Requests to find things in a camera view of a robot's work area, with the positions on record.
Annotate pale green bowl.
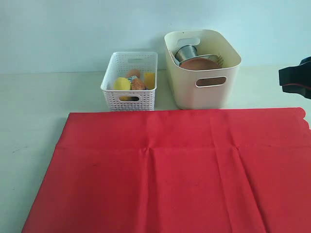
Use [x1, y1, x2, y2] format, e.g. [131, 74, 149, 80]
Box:
[202, 54, 224, 67]

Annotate brown round plate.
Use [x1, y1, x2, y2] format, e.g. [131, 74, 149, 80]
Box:
[179, 57, 226, 87]

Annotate red tablecloth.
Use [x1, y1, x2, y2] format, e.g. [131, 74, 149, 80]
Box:
[22, 108, 311, 233]

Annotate stainless steel cup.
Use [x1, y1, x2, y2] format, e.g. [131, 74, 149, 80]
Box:
[175, 45, 198, 62]

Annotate yellow cheese wedge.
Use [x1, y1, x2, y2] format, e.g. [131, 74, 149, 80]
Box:
[144, 72, 156, 90]

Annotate fried chicken piece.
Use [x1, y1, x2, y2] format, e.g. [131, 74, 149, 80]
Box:
[131, 78, 146, 90]

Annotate brown egg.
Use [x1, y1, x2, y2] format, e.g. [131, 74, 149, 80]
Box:
[126, 69, 140, 78]

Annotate blue white milk carton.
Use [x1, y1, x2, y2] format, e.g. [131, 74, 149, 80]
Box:
[128, 75, 137, 82]

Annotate yellow lemon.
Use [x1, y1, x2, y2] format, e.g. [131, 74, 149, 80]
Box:
[113, 77, 131, 101]

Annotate cream plastic bin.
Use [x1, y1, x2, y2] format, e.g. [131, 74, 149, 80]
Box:
[164, 30, 242, 109]

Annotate white perforated basket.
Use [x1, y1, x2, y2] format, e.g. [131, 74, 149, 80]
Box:
[101, 51, 158, 111]

